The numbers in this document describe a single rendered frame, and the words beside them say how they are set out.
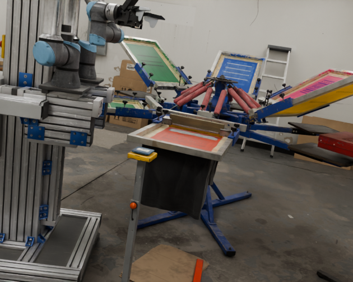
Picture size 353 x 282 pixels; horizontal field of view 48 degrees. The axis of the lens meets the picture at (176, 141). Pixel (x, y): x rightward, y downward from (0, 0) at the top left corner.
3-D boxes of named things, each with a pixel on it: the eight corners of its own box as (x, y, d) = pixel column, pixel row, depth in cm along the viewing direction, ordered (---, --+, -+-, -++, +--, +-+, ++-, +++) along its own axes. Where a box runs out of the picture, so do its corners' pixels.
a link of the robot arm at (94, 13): (93, 20, 186) (96, 1, 184) (113, 23, 182) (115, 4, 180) (83, 18, 179) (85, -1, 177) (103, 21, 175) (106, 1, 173)
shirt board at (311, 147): (365, 169, 295) (368, 159, 294) (343, 176, 267) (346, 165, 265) (227, 125, 385) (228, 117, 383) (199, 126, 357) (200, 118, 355)
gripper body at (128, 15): (143, 29, 176) (120, 26, 180) (147, 10, 175) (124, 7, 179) (135, 26, 169) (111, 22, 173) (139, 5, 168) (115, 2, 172)
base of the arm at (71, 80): (47, 85, 203) (49, 65, 201) (55, 81, 218) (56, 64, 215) (77, 89, 204) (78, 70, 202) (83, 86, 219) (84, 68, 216)
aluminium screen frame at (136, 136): (220, 161, 226) (221, 155, 225) (126, 140, 239) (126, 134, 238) (237, 136, 300) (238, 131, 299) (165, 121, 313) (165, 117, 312)
